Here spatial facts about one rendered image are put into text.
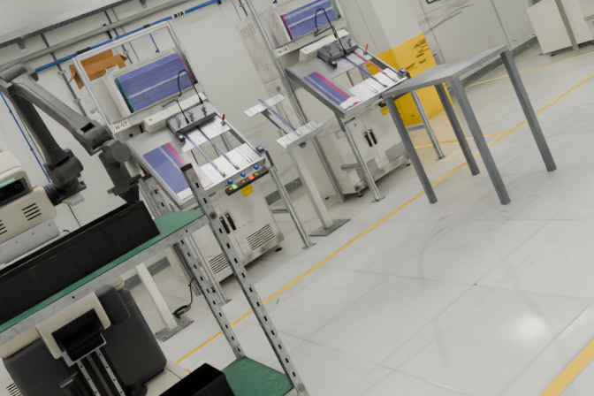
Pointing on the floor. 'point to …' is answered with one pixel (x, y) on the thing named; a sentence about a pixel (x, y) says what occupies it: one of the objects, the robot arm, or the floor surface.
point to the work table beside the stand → (451, 71)
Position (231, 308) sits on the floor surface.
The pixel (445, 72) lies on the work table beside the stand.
